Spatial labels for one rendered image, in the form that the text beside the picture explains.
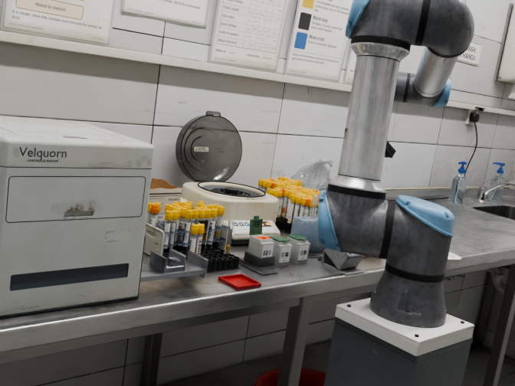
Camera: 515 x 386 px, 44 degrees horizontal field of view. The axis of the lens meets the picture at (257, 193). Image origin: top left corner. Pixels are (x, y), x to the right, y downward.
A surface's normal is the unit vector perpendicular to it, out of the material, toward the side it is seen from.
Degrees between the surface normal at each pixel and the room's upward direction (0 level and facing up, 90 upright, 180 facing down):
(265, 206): 90
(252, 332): 90
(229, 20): 94
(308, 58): 94
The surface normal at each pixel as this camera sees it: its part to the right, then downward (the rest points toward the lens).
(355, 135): -0.61, -0.04
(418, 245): -0.21, 0.18
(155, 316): 0.66, 0.23
